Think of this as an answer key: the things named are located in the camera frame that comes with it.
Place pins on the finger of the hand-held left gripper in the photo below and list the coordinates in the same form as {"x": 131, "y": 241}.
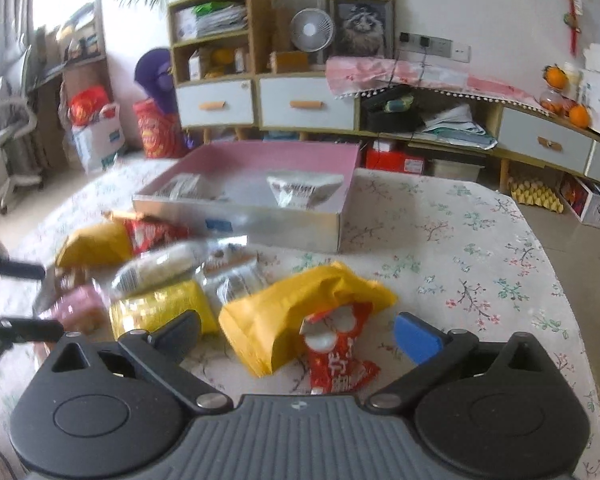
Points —
{"x": 20, "y": 270}
{"x": 25, "y": 330}

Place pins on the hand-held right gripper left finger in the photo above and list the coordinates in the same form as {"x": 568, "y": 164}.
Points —
{"x": 182, "y": 332}

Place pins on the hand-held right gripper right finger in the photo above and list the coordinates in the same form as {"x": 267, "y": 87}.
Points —
{"x": 417, "y": 337}

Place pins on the yellow snack packet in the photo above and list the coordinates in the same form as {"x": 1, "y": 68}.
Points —
{"x": 150, "y": 307}

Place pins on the pink snack packet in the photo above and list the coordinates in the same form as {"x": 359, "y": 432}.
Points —
{"x": 80, "y": 307}

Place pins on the long white snack packet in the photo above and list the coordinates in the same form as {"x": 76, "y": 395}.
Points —
{"x": 155, "y": 265}

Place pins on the silver snack packet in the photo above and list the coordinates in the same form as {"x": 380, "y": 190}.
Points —
{"x": 240, "y": 285}

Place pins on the yellow red-print snack bag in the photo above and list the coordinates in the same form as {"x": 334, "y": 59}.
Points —
{"x": 95, "y": 245}

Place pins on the red white snack packet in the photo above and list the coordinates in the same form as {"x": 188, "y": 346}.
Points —
{"x": 340, "y": 365}

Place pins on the large yellow snack bag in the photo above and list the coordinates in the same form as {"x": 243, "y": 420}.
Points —
{"x": 270, "y": 325}

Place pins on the clear snack packet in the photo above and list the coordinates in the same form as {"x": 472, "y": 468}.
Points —
{"x": 180, "y": 187}

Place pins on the pink cardboard box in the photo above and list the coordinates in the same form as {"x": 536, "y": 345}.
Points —
{"x": 280, "y": 225}

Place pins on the white grey snack packet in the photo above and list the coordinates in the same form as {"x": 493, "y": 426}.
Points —
{"x": 305, "y": 187}

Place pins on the floral tablecloth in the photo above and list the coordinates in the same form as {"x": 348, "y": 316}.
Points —
{"x": 455, "y": 260}

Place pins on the white blue carton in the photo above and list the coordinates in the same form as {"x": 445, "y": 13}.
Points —
{"x": 100, "y": 142}

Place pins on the white office chair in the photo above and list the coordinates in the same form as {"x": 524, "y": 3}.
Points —
{"x": 10, "y": 110}

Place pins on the translucent storage box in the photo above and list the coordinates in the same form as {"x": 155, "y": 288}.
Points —
{"x": 455, "y": 170}

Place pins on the red box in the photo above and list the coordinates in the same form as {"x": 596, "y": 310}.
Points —
{"x": 390, "y": 162}

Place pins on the red plastic bag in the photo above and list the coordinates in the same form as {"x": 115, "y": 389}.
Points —
{"x": 87, "y": 105}

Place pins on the yellow foam tray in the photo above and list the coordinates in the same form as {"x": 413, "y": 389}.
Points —
{"x": 535, "y": 195}

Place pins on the red gift bag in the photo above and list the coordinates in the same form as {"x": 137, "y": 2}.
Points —
{"x": 157, "y": 132}

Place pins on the wooden bookshelf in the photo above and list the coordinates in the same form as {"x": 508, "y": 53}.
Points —
{"x": 80, "y": 72}

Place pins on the pile of loose papers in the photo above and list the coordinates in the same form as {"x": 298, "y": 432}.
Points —
{"x": 455, "y": 127}

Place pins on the black bag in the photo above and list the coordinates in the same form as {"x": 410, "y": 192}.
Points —
{"x": 390, "y": 120}

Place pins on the tall wooden shelf cabinet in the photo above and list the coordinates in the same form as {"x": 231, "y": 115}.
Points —
{"x": 215, "y": 102}

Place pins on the purple plush toy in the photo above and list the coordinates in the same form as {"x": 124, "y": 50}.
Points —
{"x": 152, "y": 72}

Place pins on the low wooden drawer cabinet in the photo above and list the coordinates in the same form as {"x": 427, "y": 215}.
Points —
{"x": 305, "y": 105}

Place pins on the pink patterned cloth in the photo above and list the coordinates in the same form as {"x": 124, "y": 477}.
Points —
{"x": 430, "y": 77}

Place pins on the small white box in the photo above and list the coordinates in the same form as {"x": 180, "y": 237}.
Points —
{"x": 195, "y": 66}

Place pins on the orange fruit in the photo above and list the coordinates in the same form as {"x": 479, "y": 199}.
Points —
{"x": 579, "y": 116}
{"x": 556, "y": 77}

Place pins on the yellow item on shelf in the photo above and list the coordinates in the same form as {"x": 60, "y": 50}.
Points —
{"x": 220, "y": 57}

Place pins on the small wooden box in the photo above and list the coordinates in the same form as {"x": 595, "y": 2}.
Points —
{"x": 287, "y": 62}

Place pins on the white appliance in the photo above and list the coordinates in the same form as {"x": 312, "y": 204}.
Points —
{"x": 597, "y": 95}

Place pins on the framed cat picture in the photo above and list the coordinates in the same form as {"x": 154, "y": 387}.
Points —
{"x": 362, "y": 30}

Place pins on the stack of papers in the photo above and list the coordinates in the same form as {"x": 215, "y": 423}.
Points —
{"x": 215, "y": 20}

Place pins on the white desk fan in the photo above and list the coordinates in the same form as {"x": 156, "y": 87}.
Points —
{"x": 311, "y": 29}

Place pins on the red hanging decoration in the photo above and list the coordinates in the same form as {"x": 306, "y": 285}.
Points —
{"x": 572, "y": 10}

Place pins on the wall power outlet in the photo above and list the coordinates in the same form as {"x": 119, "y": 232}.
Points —
{"x": 440, "y": 47}

